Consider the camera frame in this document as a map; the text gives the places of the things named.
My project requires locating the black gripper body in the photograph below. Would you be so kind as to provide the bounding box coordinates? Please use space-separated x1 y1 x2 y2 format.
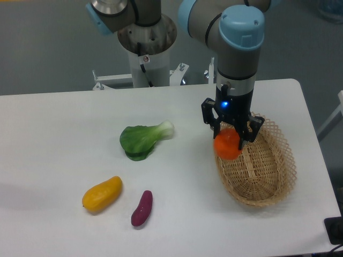
215 87 253 127

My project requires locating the orange fruit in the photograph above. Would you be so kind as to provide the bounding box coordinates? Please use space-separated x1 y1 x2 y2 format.
213 128 242 160

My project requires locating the white metal frame at right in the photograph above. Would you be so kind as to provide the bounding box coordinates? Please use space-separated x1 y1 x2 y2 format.
316 91 342 142

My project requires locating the woven wicker basket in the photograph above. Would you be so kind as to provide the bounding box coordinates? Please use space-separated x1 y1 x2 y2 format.
214 118 297 207

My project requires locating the black device at table edge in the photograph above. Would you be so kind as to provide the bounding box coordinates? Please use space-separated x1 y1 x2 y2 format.
324 217 342 245

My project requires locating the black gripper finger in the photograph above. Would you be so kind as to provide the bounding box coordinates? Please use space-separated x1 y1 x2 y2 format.
237 113 265 150
201 98 221 139

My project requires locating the yellow mango toy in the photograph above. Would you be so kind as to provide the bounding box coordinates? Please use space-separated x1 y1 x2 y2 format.
81 176 123 214

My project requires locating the black cable on pedestal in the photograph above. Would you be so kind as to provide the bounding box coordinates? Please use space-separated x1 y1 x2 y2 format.
137 42 154 88

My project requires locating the purple sweet potato toy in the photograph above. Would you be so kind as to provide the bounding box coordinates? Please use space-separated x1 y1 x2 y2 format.
131 190 153 227

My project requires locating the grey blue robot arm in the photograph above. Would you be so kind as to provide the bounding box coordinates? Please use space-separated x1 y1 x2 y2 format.
86 1 276 149

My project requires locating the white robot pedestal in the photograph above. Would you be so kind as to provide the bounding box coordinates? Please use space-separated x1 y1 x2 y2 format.
92 13 217 90

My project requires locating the green bok choy toy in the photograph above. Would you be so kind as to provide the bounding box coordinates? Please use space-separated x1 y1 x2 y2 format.
120 120 175 161

